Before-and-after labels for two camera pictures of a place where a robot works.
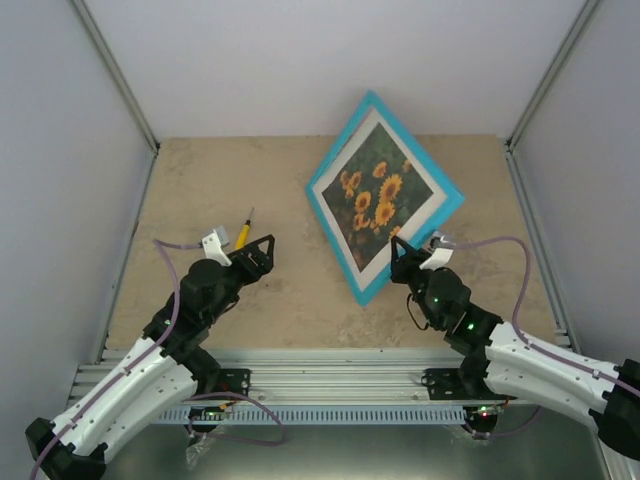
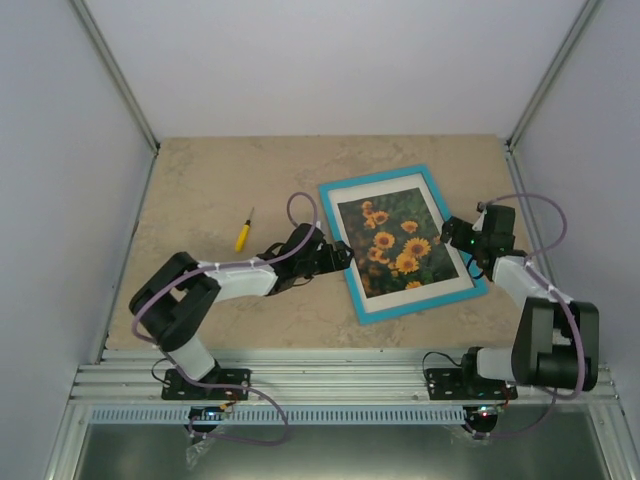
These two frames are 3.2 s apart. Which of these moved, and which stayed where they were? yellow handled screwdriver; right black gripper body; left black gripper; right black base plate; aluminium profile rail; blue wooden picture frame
Moved: blue wooden picture frame; right black gripper body; left black gripper
Stayed: right black base plate; aluminium profile rail; yellow handled screwdriver
